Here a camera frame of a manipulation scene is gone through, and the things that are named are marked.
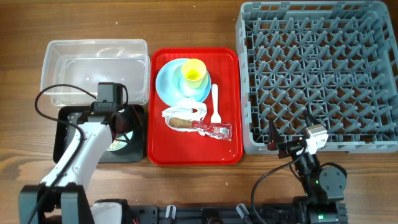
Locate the red plastic tray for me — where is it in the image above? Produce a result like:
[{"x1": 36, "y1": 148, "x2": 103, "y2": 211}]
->
[{"x1": 147, "y1": 47, "x2": 244, "y2": 166}]

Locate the clear plastic storage box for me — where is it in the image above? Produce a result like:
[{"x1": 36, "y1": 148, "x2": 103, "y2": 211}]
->
[{"x1": 40, "y1": 39, "x2": 150, "y2": 106}]

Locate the red ketchup sachet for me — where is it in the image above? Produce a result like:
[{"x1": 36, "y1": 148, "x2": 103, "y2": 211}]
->
[{"x1": 192, "y1": 121, "x2": 233, "y2": 141}]

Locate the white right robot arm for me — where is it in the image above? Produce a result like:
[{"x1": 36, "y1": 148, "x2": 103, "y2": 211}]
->
[{"x1": 263, "y1": 111, "x2": 348, "y2": 223}]

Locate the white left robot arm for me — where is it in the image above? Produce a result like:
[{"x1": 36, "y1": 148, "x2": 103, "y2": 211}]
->
[{"x1": 19, "y1": 103, "x2": 134, "y2": 223}]

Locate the black tray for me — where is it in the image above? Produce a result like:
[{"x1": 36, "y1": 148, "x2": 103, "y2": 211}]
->
[{"x1": 53, "y1": 105, "x2": 145, "y2": 163}]

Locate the light blue bowl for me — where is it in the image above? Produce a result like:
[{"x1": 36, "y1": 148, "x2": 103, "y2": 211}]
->
[{"x1": 172, "y1": 64, "x2": 210, "y2": 97}]

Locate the yellow plastic cup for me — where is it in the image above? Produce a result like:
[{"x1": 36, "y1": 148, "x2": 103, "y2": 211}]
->
[{"x1": 182, "y1": 58, "x2": 207, "y2": 88}]

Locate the white napkin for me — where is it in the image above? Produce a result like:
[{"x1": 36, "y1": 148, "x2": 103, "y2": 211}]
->
[{"x1": 162, "y1": 98, "x2": 207, "y2": 136}]

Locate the grey-blue dishwasher rack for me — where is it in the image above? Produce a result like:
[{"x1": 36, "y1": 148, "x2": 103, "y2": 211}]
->
[{"x1": 235, "y1": 1, "x2": 397, "y2": 154}]

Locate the mint green bowl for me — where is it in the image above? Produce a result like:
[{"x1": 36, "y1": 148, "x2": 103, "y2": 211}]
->
[{"x1": 107, "y1": 131, "x2": 134, "y2": 152}]

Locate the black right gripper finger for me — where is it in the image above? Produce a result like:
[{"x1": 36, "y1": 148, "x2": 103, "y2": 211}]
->
[
  {"x1": 303, "y1": 110, "x2": 320, "y2": 127},
  {"x1": 267, "y1": 119, "x2": 283, "y2": 151}
]

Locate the light blue plate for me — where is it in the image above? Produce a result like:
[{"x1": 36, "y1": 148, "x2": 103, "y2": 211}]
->
[{"x1": 155, "y1": 58, "x2": 211, "y2": 106}]

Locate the white plastic spoon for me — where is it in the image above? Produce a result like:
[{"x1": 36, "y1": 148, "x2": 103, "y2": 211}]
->
[{"x1": 211, "y1": 83, "x2": 221, "y2": 123}]

